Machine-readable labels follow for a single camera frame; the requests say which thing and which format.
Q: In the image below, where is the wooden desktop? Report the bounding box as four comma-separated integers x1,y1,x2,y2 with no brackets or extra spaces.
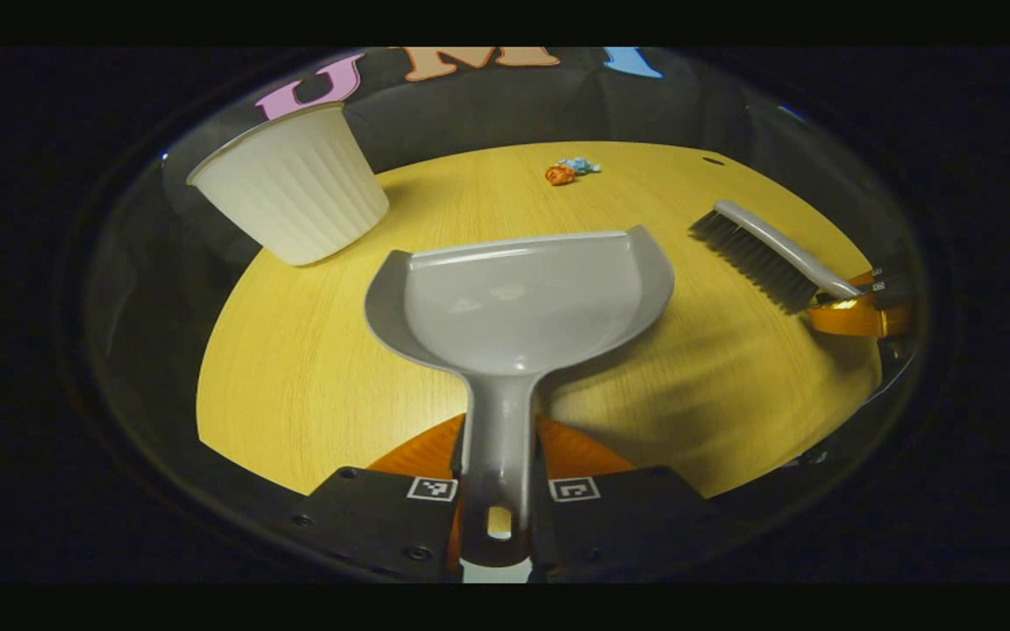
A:
196,140,883,500

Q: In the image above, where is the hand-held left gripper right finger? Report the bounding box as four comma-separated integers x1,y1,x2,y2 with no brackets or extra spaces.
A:
530,416,716,579

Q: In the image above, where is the grey plastic dustpan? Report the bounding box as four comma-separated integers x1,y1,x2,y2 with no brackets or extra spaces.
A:
364,224,676,567

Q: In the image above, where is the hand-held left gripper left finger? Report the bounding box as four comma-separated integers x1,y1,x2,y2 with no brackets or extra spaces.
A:
290,414,468,581

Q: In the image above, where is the small grey broom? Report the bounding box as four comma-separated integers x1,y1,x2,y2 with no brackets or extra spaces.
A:
688,199,862,315

